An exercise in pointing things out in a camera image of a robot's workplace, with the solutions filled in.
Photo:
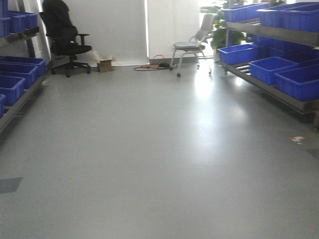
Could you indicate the open cardboard box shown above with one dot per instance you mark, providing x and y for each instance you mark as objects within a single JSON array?
[{"x": 104, "y": 63}]

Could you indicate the grey folding chair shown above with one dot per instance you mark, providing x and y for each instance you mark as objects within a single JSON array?
[{"x": 195, "y": 45}]

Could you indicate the green potted plant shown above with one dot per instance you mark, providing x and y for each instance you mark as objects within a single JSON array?
[{"x": 220, "y": 39}]

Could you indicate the far left steel rack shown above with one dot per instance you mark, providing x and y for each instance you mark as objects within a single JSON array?
[{"x": 280, "y": 51}]

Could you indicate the steel rack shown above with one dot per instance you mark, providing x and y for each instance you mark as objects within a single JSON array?
[
  {"x": 20, "y": 77},
  {"x": 280, "y": 51}
]

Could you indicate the left side steel rack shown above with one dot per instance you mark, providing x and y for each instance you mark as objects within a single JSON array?
[{"x": 20, "y": 77}]

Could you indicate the black office chair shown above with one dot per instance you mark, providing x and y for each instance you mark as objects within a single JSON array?
[{"x": 64, "y": 36}]

